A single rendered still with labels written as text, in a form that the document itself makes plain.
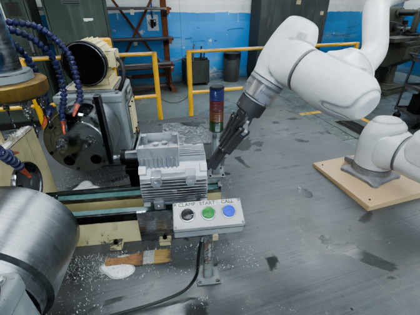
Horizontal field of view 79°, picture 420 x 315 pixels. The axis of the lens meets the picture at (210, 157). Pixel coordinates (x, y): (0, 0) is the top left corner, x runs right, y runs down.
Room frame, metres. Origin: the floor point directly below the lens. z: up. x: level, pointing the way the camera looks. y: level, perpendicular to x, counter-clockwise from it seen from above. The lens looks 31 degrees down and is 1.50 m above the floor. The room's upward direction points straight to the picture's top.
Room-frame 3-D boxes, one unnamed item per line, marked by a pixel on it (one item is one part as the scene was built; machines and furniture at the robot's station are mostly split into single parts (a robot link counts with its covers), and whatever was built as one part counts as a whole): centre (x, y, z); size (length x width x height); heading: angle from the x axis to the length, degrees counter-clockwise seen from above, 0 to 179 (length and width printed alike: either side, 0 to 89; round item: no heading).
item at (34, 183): (0.64, 0.56, 1.02); 0.15 x 0.02 x 0.15; 7
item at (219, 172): (1.01, -0.03, 1.01); 0.08 x 0.08 x 0.42; 7
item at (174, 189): (0.69, 0.12, 1.02); 0.20 x 0.19 x 0.19; 97
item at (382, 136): (0.97, -0.74, 0.99); 0.18 x 0.16 x 0.22; 27
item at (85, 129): (0.98, 0.51, 1.04); 0.41 x 0.25 x 0.25; 7
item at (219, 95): (1.01, -0.03, 1.19); 0.06 x 0.06 x 0.04
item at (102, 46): (1.28, 0.52, 1.16); 0.33 x 0.26 x 0.42; 7
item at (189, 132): (1.23, 0.13, 0.86); 0.27 x 0.24 x 0.12; 7
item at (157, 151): (0.69, 0.16, 1.11); 0.12 x 0.11 x 0.07; 97
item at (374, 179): (1.00, -0.73, 0.85); 0.22 x 0.18 x 0.06; 26
